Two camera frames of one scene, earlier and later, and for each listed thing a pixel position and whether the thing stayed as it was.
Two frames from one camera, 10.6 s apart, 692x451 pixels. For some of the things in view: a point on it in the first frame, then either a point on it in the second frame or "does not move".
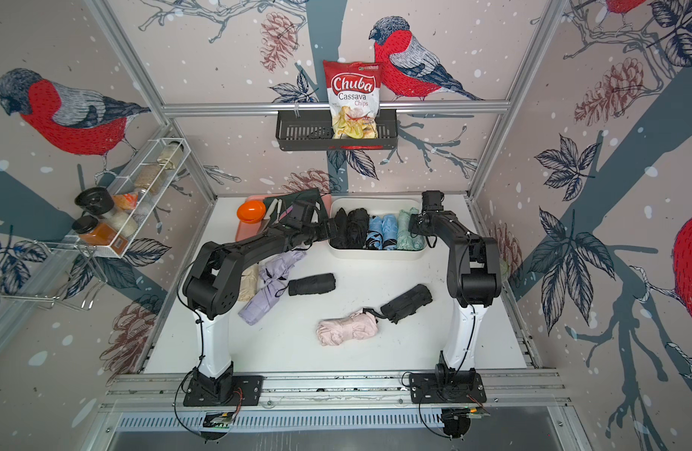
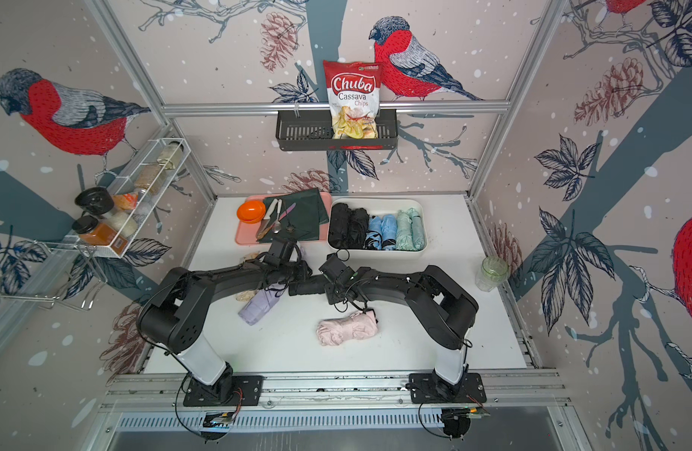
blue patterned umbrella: x=374 y=240 does not move
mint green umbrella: x=404 y=240 does not move
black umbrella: x=357 y=226 does not move
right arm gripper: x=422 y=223 -> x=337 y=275
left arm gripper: x=324 y=231 -> x=304 y=270
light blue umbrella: x=389 y=231 does not move
